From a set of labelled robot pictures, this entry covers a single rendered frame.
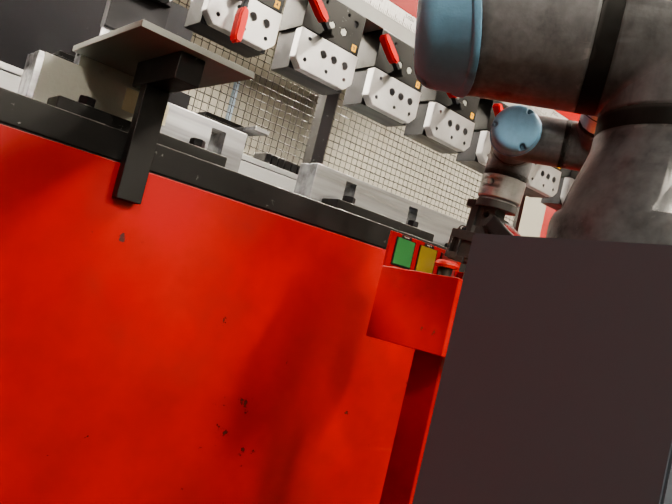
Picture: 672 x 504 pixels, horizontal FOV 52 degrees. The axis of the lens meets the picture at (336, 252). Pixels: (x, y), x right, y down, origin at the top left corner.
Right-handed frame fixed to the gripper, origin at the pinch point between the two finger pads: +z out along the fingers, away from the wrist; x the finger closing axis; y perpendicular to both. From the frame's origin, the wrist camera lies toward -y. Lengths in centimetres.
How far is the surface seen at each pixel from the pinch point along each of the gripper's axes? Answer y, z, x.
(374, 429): 23.2, 28.8, -10.9
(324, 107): 116, -51, -47
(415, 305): 0.4, 0.7, 15.1
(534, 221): 252, -79, -400
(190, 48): 18, -25, 55
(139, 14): 46, -33, 52
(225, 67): 18, -24, 49
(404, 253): 9.3, -6.9, 11.2
